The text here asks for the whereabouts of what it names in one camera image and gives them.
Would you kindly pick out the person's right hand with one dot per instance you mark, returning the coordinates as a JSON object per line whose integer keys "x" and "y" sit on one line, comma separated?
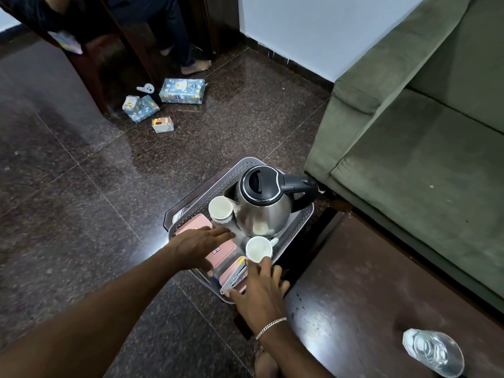
{"x": 262, "y": 301}

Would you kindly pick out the person's left hand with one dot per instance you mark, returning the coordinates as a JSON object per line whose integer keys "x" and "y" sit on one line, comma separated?
{"x": 195, "y": 246}

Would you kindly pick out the person's right middle finger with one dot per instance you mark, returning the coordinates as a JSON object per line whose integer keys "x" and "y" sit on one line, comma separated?
{"x": 277, "y": 276}

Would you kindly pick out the person's right thumb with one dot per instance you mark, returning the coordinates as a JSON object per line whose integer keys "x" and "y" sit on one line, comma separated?
{"x": 237, "y": 296}

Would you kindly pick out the person's left fingers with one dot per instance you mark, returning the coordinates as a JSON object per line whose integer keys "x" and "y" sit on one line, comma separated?
{"x": 218, "y": 233}

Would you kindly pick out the person's right forearm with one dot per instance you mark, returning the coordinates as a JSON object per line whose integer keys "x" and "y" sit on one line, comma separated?
{"x": 293, "y": 354}

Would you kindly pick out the person's left forearm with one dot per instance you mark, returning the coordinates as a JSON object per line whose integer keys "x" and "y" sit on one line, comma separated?
{"x": 90, "y": 314}

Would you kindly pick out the silver metal tongs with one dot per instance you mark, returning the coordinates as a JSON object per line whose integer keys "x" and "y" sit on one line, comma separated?
{"x": 233, "y": 281}

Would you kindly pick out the pink lidded container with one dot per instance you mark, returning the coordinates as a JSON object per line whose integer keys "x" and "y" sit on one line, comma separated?
{"x": 225, "y": 253}
{"x": 230, "y": 273}
{"x": 193, "y": 223}

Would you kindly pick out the white paper cup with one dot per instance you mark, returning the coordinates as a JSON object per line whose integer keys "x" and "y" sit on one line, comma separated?
{"x": 220, "y": 208}
{"x": 258, "y": 248}

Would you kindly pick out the white plastic spoon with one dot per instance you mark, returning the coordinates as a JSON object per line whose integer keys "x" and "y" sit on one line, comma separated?
{"x": 274, "y": 242}

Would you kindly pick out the grey plastic tray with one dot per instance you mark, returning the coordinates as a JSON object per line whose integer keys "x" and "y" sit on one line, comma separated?
{"x": 204, "y": 192}

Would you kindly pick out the steel electric kettle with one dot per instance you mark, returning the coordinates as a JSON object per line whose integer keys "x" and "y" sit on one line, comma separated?
{"x": 262, "y": 208}

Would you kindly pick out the dark wooden table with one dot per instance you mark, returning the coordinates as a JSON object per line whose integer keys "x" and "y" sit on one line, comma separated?
{"x": 354, "y": 295}

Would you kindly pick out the small white cardboard box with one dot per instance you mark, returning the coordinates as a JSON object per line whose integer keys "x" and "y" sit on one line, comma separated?
{"x": 162, "y": 125}

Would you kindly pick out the large blue patterned gift box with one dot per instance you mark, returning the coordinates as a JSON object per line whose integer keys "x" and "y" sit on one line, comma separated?
{"x": 182, "y": 91}

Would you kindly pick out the small blue patterned gift box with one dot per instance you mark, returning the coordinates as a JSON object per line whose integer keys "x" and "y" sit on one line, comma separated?
{"x": 141, "y": 108}

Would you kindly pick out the white tape dispenser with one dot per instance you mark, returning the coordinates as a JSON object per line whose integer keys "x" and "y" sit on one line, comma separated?
{"x": 145, "y": 88}

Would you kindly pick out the clear plastic water bottle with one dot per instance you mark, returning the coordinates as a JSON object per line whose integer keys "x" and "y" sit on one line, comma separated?
{"x": 433, "y": 352}

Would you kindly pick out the green fabric sofa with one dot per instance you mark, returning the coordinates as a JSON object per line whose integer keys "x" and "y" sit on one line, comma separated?
{"x": 413, "y": 153}

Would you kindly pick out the dark wooden door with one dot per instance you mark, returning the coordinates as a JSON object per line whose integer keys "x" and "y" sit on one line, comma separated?
{"x": 214, "y": 19}

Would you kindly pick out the dark wooden chair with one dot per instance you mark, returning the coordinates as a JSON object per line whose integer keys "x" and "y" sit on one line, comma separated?
{"x": 90, "y": 55}

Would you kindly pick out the blue patterned wrapping paper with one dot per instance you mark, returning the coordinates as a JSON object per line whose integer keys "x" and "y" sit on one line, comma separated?
{"x": 66, "y": 42}

